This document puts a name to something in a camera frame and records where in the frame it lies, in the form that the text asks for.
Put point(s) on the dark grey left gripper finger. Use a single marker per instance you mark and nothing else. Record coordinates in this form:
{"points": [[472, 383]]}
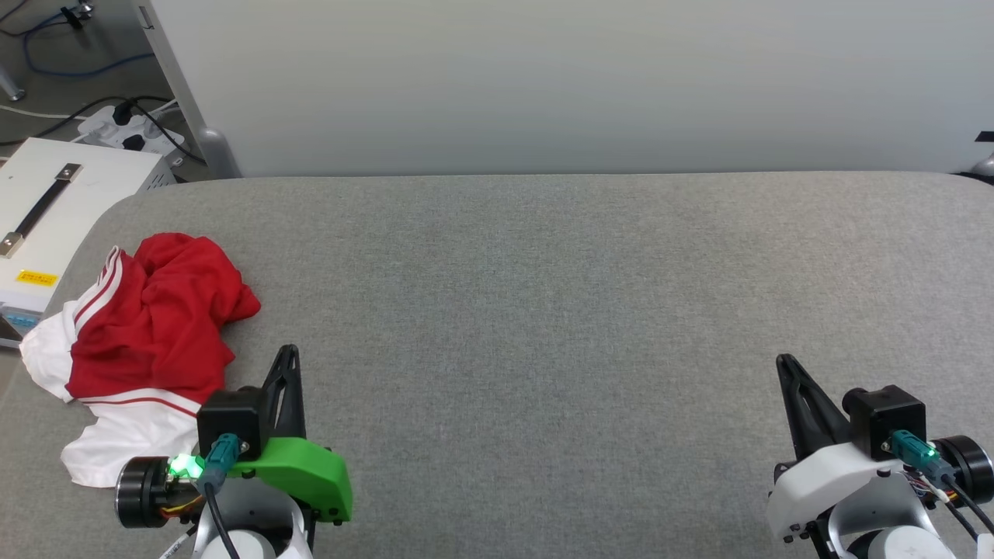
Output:
{"points": [[294, 404], [276, 404]]}

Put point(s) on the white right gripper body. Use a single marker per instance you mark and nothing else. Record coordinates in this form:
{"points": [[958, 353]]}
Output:
{"points": [[823, 481]]}

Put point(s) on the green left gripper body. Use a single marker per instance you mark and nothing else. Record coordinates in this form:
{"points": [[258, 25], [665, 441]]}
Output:
{"points": [[307, 470]]}

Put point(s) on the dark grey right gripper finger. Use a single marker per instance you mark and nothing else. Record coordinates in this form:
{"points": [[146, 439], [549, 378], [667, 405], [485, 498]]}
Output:
{"points": [[827, 427], [798, 427]]}

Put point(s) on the red and white shirt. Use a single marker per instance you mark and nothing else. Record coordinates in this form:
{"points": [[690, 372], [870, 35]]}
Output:
{"points": [[155, 326]]}

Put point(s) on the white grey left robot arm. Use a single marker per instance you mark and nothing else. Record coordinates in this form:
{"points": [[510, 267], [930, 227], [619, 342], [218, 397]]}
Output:
{"points": [[248, 543]]}

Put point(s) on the grey partition foot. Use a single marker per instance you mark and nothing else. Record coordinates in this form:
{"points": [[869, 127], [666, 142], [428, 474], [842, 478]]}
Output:
{"points": [[985, 164], [217, 155]]}

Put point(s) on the white power strip with plugs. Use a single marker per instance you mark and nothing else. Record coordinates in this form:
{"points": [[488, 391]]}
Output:
{"points": [[105, 128]]}

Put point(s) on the white partition board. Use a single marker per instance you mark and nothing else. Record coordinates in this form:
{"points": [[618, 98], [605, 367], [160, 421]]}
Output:
{"points": [[543, 78]]}

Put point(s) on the grey metal foot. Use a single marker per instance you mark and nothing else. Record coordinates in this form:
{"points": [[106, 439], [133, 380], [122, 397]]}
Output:
{"points": [[12, 87]]}

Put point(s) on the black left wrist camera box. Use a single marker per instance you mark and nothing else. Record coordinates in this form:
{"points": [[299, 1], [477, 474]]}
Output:
{"points": [[229, 419]]}

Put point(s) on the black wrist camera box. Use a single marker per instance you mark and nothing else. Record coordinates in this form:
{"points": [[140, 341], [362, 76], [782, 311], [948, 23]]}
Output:
{"points": [[885, 411], [229, 419]]}

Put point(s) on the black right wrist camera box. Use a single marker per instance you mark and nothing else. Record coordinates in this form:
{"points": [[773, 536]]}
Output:
{"points": [[885, 411]]}

